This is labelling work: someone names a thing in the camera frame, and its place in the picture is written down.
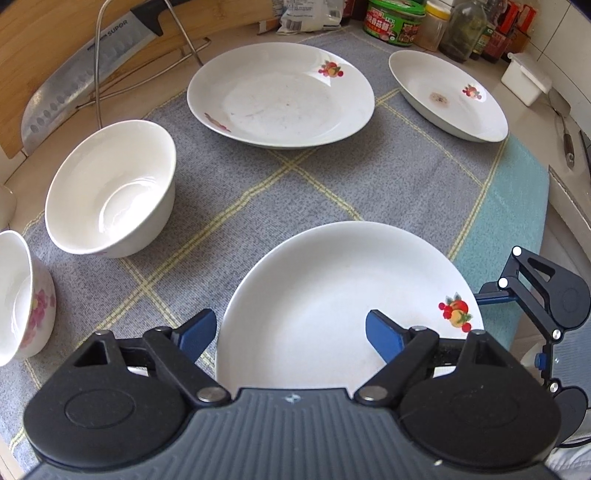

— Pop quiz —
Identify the white pink flower bowl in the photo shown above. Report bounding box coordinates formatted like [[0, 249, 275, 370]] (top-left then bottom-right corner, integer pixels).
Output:
[[0, 230, 57, 367], [45, 120, 177, 259]]

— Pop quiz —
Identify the yellow lidded jar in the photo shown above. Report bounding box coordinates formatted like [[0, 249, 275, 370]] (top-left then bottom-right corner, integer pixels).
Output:
[[418, 0, 453, 52]]

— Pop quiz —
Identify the person's light clothing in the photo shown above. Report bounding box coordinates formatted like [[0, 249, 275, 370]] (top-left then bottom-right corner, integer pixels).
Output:
[[547, 445, 591, 480]]

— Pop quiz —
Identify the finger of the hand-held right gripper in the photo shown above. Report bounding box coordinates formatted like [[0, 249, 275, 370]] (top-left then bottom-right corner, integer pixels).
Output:
[[475, 247, 564, 344]]

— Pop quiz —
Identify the white plastic food bag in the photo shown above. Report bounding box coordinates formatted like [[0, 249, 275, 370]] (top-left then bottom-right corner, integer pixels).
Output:
[[276, 0, 345, 35]]

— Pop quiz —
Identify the metal spatula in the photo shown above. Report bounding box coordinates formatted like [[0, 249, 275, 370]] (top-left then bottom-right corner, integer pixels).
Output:
[[549, 89, 577, 169]]

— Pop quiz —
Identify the dark bottle green label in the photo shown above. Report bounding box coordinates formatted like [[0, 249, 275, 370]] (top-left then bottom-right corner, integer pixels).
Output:
[[468, 24, 495, 62]]

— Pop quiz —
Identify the black handled kitchen knife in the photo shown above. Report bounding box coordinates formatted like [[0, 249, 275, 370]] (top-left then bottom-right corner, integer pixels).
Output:
[[21, 0, 171, 155]]

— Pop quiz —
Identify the green lidded sauce jar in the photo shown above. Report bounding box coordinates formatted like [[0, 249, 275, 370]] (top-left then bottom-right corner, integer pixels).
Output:
[[362, 0, 426, 48]]

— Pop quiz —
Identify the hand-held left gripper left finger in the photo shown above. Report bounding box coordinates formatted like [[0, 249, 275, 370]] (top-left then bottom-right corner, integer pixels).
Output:
[[69, 308, 232, 408]]

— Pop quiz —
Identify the white plastic box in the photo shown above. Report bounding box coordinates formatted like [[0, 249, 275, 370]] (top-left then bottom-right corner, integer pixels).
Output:
[[501, 52, 553, 108]]

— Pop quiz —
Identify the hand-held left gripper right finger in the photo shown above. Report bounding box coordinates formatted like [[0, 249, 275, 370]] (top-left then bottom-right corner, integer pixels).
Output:
[[353, 310, 509, 407]]

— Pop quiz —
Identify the glass pickle jar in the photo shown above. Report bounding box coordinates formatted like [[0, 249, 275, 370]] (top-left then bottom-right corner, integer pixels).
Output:
[[438, 0, 488, 63]]

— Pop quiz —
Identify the wooden cutting board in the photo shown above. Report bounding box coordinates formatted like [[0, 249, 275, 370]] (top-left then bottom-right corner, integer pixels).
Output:
[[0, 0, 273, 160]]

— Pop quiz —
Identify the metal wire rack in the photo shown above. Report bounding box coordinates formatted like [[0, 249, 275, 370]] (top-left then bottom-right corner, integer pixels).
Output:
[[76, 0, 213, 132]]

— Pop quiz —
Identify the grey checked cloth teal edge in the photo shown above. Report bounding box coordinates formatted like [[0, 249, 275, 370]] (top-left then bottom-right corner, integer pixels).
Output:
[[0, 25, 552, 472]]

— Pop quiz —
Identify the white fruit print plate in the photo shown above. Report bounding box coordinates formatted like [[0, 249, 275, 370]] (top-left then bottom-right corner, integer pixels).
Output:
[[389, 50, 509, 144], [215, 220, 485, 393], [187, 42, 376, 149]]

